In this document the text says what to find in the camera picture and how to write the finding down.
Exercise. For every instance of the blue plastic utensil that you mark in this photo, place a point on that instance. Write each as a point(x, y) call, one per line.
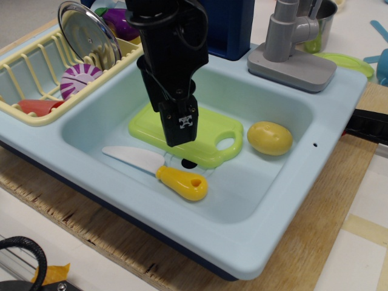
point(380, 29)

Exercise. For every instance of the black clamp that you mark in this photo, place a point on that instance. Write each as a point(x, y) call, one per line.
point(371, 126)

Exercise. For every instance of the silver metal pot lid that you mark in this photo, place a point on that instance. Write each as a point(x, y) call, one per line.
point(87, 34)

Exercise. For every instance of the purple toy eggplant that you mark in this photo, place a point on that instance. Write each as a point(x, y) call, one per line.
point(115, 19)

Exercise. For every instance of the grey toy faucet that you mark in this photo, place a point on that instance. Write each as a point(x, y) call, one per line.
point(278, 60)

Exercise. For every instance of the cream dish drying rack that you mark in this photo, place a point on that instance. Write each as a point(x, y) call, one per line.
point(34, 70)

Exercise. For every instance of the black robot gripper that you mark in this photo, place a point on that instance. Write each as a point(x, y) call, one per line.
point(174, 40)

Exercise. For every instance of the toy knife yellow handle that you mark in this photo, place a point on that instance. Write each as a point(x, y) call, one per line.
point(191, 186)

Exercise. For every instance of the yellow tape piece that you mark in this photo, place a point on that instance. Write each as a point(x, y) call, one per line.
point(55, 274)

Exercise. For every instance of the stainless steel pot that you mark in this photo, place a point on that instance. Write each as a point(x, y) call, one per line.
point(325, 17)

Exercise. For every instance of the red toy cup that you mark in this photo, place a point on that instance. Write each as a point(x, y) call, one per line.
point(39, 107)

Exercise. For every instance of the green toy cutting board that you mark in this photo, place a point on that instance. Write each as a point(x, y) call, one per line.
point(219, 137)

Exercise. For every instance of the green plastic plate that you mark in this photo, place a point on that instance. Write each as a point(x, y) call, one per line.
point(349, 62)

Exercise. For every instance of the purple white toy onion half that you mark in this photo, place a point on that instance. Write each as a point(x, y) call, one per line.
point(76, 78)

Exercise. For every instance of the wooden base board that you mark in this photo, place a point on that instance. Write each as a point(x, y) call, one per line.
point(337, 240)

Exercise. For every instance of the dark blue box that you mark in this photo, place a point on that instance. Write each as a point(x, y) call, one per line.
point(229, 25)

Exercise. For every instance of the yellow toy potato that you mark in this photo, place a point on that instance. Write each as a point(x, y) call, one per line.
point(270, 138)

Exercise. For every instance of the light blue toy sink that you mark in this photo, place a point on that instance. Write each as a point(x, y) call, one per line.
point(251, 199)

